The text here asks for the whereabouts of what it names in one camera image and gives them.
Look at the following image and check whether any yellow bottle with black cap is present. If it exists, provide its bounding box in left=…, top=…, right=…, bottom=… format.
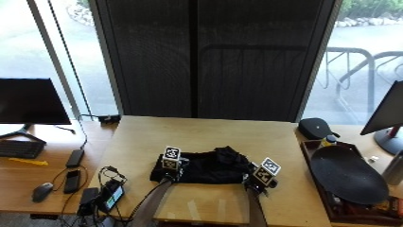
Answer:
left=321, top=134, right=341, bottom=148

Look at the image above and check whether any white marker cube left glove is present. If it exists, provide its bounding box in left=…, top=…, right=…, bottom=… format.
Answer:
left=161, top=145, right=182, bottom=170

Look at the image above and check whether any grey window frame post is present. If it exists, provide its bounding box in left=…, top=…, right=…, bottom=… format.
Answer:
left=25, top=0, right=83, bottom=120

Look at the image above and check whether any black cable hub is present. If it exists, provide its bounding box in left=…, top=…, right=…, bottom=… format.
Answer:
left=96, top=113, right=123, bottom=125

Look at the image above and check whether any person's right hand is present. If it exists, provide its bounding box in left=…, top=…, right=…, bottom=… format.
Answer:
left=242, top=162, right=279, bottom=195

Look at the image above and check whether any grey computer mouse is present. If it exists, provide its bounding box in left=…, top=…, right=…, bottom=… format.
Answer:
left=32, top=182, right=56, bottom=203

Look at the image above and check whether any white marker cube glove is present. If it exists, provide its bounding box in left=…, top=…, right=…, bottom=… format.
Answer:
left=161, top=145, right=182, bottom=170
left=252, top=157, right=282, bottom=187

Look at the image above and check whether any metal bicycle rack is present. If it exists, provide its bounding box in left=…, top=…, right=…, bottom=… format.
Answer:
left=319, top=46, right=403, bottom=122

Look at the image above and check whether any person's left hand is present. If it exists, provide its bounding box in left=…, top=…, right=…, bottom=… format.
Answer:
left=160, top=154, right=192, bottom=183

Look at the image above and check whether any black garment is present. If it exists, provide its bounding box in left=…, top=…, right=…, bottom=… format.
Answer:
left=149, top=145, right=254, bottom=185

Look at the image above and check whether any dark wooden tray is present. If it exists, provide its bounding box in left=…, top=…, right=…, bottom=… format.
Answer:
left=299, top=139, right=403, bottom=227

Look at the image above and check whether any black smartphone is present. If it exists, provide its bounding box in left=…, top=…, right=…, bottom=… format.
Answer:
left=63, top=168, right=83, bottom=195

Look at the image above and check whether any yellow flat tool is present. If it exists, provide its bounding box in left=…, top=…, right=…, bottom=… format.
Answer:
left=8, top=157, right=51, bottom=166

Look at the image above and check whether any black zipped case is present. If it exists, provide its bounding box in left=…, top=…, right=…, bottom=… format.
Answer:
left=297, top=117, right=342, bottom=141

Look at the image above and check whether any white marker cube right glove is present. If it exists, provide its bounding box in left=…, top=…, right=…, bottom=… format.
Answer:
left=252, top=157, right=282, bottom=187

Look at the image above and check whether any black power brick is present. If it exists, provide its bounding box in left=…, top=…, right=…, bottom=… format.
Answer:
left=64, top=148, right=85, bottom=168

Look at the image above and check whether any black charger adapter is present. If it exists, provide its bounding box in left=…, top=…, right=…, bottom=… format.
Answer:
left=77, top=186, right=101, bottom=218

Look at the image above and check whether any black oval dish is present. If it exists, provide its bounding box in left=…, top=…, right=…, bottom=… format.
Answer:
left=310, top=145, right=391, bottom=206

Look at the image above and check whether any monitor with red-striped stand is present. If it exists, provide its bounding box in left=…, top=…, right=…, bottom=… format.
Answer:
left=359, top=79, right=403, bottom=156

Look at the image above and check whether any silver metal bottle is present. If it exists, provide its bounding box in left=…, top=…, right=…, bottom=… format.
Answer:
left=381, top=148, right=403, bottom=186

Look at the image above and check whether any black keyboard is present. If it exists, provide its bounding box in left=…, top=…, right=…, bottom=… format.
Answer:
left=0, top=139, right=47, bottom=160

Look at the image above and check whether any smartphone with lit screen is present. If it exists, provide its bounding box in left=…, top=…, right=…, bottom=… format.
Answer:
left=97, top=179, right=126, bottom=213

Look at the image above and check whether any black computer monitor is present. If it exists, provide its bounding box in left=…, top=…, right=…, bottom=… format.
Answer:
left=0, top=78, right=73, bottom=145

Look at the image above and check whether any black cable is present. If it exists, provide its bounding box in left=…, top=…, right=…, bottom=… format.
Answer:
left=76, top=113, right=101, bottom=150

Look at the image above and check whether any dark window screen panel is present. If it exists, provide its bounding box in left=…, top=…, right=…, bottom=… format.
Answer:
left=88, top=0, right=339, bottom=123

